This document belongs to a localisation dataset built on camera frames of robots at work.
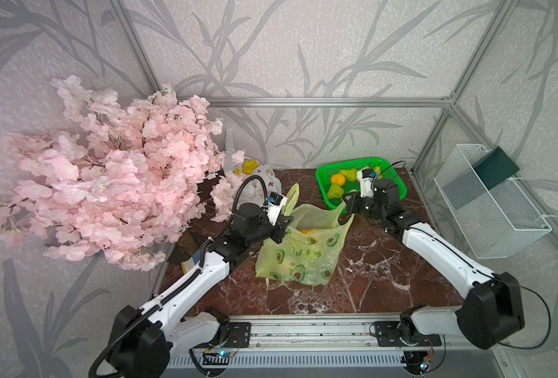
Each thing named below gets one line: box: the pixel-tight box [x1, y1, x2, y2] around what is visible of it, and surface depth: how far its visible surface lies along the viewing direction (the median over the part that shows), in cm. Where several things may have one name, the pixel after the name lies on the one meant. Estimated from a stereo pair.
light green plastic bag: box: [254, 182, 355, 286], surface depth 80 cm
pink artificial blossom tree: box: [0, 76, 246, 271], surface depth 55 cm
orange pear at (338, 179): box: [330, 173, 346, 187], surface depth 111 cm
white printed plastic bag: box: [223, 128, 283, 205], surface depth 105 cm
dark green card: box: [472, 145, 521, 191], surface depth 72 cm
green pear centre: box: [327, 182, 344, 201], surface depth 107 cm
